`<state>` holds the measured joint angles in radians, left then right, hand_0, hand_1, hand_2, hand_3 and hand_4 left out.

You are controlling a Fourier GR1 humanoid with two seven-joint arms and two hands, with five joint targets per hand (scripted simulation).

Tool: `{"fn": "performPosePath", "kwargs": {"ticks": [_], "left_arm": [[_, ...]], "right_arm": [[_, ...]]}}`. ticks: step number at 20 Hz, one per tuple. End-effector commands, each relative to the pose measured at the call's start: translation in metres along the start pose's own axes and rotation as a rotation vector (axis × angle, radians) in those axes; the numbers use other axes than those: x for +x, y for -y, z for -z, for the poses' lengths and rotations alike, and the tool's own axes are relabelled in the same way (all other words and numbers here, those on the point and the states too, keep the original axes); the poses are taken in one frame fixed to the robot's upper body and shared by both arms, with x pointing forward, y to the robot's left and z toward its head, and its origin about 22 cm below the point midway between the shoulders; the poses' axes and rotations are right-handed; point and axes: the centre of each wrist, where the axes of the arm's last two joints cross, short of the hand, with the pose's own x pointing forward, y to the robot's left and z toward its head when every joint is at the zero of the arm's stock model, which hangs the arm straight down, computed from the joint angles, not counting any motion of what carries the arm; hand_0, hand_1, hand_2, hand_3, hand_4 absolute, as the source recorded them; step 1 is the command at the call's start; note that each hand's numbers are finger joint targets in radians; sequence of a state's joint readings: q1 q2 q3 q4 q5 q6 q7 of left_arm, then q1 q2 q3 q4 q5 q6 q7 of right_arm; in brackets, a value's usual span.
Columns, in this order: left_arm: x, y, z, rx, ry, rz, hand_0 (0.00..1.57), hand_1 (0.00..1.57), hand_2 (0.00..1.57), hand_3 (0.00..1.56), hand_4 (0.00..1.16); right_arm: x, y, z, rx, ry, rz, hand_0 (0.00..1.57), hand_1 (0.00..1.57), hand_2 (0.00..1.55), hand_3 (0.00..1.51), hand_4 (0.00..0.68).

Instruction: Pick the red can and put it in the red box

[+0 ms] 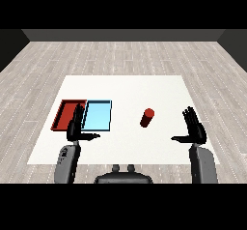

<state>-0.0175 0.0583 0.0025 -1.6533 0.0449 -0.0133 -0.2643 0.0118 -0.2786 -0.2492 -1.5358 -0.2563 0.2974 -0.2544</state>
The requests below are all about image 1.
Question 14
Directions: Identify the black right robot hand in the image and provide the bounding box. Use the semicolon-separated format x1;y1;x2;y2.
170;106;207;146

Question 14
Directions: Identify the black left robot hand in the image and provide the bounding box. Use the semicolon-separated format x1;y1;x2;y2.
66;103;101;142

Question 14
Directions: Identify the shallow red open box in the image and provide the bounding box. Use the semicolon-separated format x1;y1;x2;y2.
50;99;88;132

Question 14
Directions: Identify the shallow light blue open box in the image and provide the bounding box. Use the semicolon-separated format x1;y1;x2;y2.
80;100;113;132

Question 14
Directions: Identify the small red can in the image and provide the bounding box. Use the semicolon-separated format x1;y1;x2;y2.
139;107;155;129

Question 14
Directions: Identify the dark grey robot body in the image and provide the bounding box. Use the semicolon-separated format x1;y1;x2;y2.
94;164;154;185

